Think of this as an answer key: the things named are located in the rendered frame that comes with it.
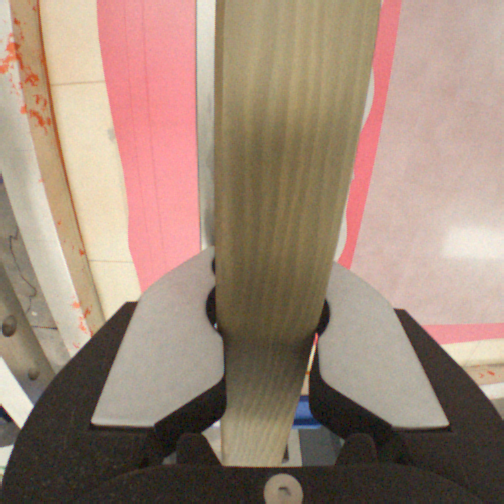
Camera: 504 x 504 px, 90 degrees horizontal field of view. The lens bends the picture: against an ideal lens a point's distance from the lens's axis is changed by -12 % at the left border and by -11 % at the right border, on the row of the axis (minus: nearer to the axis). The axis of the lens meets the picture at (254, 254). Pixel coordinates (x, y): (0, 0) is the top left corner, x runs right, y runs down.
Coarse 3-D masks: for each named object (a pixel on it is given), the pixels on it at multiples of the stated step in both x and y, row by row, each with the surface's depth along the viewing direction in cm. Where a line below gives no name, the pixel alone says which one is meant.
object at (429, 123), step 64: (128, 0) 17; (192, 0) 18; (384, 0) 17; (448, 0) 17; (128, 64) 20; (192, 64) 20; (384, 64) 20; (448, 64) 19; (128, 128) 22; (192, 128) 22; (384, 128) 22; (448, 128) 22
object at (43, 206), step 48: (0, 0) 14; (0, 48) 16; (0, 96) 17; (48, 96) 20; (0, 144) 19; (48, 144) 21; (48, 192) 21; (48, 240) 23; (48, 288) 26; (480, 384) 34
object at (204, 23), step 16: (208, 0) 9; (208, 16) 9; (208, 32) 9; (208, 48) 9; (208, 64) 10; (208, 80) 10; (208, 96) 10; (208, 112) 11; (208, 128) 11; (208, 144) 11; (208, 160) 12; (208, 176) 12; (208, 192) 12; (208, 208) 13; (208, 224) 13; (208, 240) 13
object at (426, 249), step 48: (144, 192) 25; (192, 192) 25; (384, 192) 25; (432, 192) 25; (480, 192) 25; (144, 240) 27; (192, 240) 27; (384, 240) 27; (432, 240) 27; (480, 240) 27; (144, 288) 30; (384, 288) 30; (432, 288) 30; (480, 288) 30; (432, 336) 34; (480, 336) 34
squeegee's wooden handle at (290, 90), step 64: (256, 0) 4; (320, 0) 4; (256, 64) 4; (320, 64) 4; (256, 128) 5; (320, 128) 5; (256, 192) 6; (320, 192) 6; (256, 256) 6; (320, 256) 6; (256, 320) 7; (256, 384) 9; (256, 448) 11
